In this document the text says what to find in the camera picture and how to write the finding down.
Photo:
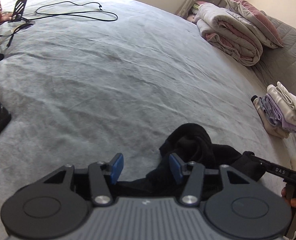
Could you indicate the lavender folded garment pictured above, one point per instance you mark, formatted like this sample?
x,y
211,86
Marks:
x,y
277,117

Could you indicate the cream folded garment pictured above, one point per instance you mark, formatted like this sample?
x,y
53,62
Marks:
x,y
285,112

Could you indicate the white folded garment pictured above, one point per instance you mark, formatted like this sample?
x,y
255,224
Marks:
x,y
295,102

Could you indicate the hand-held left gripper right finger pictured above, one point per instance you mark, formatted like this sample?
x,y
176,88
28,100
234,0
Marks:
x,y
176,170

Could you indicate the blue-grey folded garment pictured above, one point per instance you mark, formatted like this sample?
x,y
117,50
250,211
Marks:
x,y
264,105

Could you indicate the grey and pink folded comforter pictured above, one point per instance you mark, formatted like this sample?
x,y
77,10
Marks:
x,y
230,35

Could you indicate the small black folded cloth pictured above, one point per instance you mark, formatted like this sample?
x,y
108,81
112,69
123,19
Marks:
x,y
254,98

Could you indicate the grey quilted bedspread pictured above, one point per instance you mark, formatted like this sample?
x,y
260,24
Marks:
x,y
285,55

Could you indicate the grey bed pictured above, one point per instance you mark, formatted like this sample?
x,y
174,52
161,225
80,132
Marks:
x,y
100,80

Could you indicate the grey and pink pillow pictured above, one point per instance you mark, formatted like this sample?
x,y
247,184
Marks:
x,y
255,20

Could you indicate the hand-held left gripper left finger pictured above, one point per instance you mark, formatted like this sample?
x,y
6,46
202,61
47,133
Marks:
x,y
117,168

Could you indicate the beige folded garment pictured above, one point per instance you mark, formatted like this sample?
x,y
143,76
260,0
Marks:
x,y
272,128

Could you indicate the black phone stand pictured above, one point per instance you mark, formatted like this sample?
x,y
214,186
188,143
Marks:
x,y
18,8

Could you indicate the black garment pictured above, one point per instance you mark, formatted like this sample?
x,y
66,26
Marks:
x,y
197,145

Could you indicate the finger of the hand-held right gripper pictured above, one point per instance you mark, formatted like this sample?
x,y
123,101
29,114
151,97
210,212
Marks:
x,y
275,168

